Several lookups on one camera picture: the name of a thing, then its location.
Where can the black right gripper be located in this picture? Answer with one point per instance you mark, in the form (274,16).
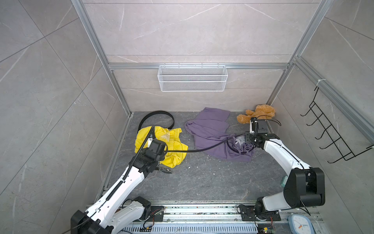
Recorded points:
(247,137)

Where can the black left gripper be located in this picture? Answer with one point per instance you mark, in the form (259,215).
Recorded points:
(144,151)

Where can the yellow trousers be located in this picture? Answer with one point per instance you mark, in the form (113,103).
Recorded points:
(171,138)

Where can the purple garment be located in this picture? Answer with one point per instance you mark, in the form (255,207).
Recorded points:
(209,130)

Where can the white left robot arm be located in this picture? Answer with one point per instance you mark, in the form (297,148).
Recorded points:
(106,216)

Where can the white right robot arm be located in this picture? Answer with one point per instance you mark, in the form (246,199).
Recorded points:
(305,186)

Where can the brown teddy bear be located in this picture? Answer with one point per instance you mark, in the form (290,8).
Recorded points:
(261,112)

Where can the small green alarm clock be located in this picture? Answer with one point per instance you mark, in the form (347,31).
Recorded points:
(284,181)

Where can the white analog clock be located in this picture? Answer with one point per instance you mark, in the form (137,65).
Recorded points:
(300,224)

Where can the metal base rail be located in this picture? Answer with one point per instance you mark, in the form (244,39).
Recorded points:
(220,217)

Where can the white wire mesh basket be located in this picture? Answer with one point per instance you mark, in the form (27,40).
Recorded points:
(192,78)

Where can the black wire hook rack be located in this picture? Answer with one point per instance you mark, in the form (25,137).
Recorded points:
(330,130)

